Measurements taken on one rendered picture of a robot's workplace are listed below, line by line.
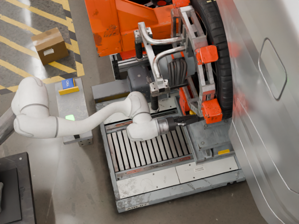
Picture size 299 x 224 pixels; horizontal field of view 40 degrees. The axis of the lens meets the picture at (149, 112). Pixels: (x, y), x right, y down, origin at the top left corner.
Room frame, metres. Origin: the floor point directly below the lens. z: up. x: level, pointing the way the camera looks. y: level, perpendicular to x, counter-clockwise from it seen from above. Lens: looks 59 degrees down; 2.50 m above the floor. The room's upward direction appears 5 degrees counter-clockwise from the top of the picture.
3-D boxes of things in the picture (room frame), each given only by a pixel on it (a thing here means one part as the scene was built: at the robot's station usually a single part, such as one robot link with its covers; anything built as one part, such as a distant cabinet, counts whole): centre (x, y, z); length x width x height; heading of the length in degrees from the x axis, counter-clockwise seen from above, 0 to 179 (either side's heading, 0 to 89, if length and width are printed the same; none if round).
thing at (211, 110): (0.98, -0.29, 0.85); 0.09 x 0.08 x 0.07; 9
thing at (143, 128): (1.04, 0.05, 0.64); 0.16 x 0.13 x 0.11; 99
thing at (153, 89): (1.09, -0.06, 0.93); 0.09 x 0.05 x 0.05; 99
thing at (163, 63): (1.28, -0.16, 0.85); 0.21 x 0.14 x 0.14; 99
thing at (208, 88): (1.29, -0.23, 0.85); 0.54 x 0.07 x 0.54; 9
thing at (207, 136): (1.32, -0.40, 0.32); 0.40 x 0.30 x 0.28; 9
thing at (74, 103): (1.33, 0.46, 0.44); 0.43 x 0.17 x 0.03; 9
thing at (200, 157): (1.32, -0.40, 0.13); 0.50 x 0.36 x 0.10; 9
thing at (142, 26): (1.37, -0.10, 1.03); 0.19 x 0.18 x 0.11; 99
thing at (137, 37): (1.43, 0.00, 0.93); 0.09 x 0.05 x 0.05; 99
